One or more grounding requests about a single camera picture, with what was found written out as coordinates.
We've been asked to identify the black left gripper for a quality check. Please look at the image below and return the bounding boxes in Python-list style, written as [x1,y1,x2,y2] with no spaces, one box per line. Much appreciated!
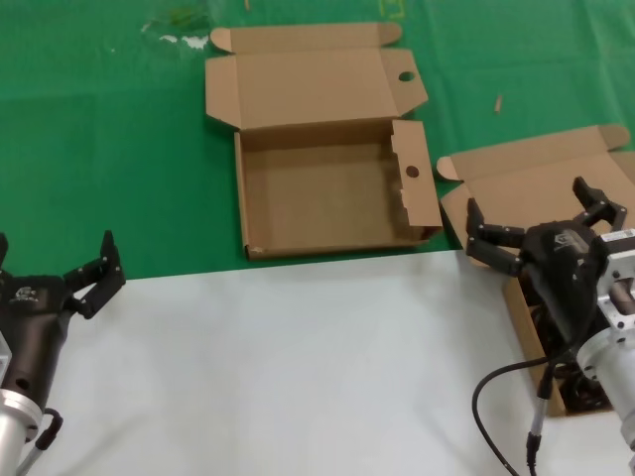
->
[0,230,127,406]

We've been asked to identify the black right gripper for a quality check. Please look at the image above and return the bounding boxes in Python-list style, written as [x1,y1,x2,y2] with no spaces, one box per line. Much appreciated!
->
[465,176,627,343]

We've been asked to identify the cardboard box with round holes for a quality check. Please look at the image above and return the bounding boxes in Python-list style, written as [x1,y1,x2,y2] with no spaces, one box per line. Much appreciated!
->
[204,22,445,261]

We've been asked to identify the green table mat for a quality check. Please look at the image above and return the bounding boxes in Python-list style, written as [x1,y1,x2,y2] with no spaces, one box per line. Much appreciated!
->
[0,0,635,282]

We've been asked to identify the white debris scraps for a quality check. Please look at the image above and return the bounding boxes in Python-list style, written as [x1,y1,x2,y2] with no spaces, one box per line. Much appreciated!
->
[158,33,209,50]

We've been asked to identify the clear plastic scrap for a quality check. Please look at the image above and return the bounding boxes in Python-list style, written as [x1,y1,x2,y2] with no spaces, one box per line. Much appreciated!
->
[141,5,212,34]

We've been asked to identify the cardboard box holding cables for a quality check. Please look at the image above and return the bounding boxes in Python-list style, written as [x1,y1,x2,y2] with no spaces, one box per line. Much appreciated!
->
[436,124,635,417]

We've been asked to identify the silver right wrist bracket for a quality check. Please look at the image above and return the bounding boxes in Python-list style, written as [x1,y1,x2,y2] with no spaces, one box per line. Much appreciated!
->
[592,227,635,331]

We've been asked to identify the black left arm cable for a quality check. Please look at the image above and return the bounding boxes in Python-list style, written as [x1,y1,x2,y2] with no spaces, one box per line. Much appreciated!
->
[14,407,64,476]

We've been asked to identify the pile of black cables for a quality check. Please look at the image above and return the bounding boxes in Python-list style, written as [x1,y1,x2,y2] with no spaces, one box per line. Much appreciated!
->
[525,282,616,413]

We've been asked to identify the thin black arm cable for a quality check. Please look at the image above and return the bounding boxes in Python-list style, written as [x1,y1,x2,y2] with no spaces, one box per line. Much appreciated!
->
[470,346,576,476]

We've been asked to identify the cable with silver connector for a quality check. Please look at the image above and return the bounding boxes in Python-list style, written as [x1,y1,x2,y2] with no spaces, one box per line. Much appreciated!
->
[524,359,556,476]

